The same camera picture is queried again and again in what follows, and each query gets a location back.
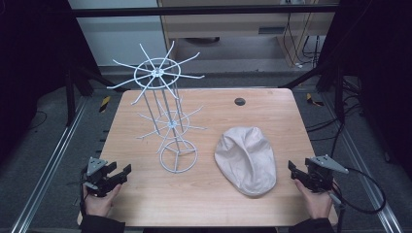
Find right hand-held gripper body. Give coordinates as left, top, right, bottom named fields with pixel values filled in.
left=304, top=154, right=350, bottom=194

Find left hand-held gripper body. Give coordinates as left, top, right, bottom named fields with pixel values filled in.
left=82, top=156, right=119, bottom=198

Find pale pink cap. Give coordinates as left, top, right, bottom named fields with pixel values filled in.
left=214, top=125, right=278, bottom=198

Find white wire rack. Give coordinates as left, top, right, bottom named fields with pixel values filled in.
left=106, top=40, right=209, bottom=175

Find person's left hand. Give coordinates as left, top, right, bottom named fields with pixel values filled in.
left=83, top=183, right=122, bottom=218

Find person's right hand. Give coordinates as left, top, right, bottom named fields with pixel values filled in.
left=293, top=179, right=335, bottom=221

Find yellow black striped tape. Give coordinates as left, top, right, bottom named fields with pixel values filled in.
left=98, top=95, right=112, bottom=114
left=305, top=92, right=326, bottom=108

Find black metal stand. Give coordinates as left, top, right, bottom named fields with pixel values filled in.
left=64, top=66, right=78, bottom=127
left=334, top=64, right=346, bottom=123

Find black curtain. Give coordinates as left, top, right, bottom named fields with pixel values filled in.
left=316, top=0, right=412, bottom=181
left=0, top=0, right=102, bottom=164

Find light wooden desk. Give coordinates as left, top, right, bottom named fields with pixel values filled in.
left=156, top=0, right=338, bottom=68

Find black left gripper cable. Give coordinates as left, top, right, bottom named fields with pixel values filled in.
left=78, top=169, right=87, bottom=217

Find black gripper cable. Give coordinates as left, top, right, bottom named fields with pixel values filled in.
left=78, top=169, right=87, bottom=217
left=329, top=166, right=388, bottom=216

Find aluminium frame rail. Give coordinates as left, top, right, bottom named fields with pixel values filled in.
left=320, top=92, right=405, bottom=233
left=10, top=96, right=89, bottom=233

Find black floor cables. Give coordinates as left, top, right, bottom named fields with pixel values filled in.
left=305, top=77, right=365, bottom=144

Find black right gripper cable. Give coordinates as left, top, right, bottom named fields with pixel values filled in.
left=329, top=166, right=388, bottom=216

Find black hanging cables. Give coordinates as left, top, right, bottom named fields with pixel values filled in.
left=282, top=13, right=323, bottom=68

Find black horizontal frame bar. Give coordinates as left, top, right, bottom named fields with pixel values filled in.
left=71, top=4, right=340, bottom=18

